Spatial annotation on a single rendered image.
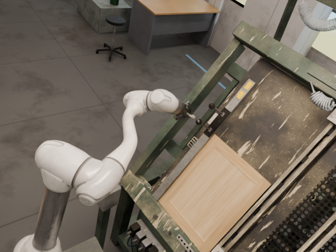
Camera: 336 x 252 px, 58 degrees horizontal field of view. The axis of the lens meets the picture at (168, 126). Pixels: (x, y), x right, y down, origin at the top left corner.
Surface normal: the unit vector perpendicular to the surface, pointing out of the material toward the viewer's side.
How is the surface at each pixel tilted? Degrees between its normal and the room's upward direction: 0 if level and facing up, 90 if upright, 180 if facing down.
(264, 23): 90
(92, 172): 16
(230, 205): 55
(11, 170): 0
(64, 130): 0
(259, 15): 90
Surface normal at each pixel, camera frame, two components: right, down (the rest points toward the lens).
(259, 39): -0.48, -0.18
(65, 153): 0.20, -0.66
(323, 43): -0.80, 0.23
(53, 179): -0.36, 0.44
